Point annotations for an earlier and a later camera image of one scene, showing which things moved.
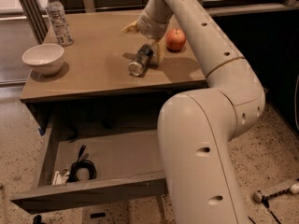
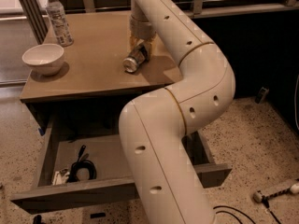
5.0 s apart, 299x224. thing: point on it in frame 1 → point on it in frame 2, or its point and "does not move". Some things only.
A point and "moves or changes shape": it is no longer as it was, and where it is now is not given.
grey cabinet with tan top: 110,80 does not move
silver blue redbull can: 142,56 moves or changes shape
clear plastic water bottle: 62,30 does not move
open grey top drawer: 81,169 does not move
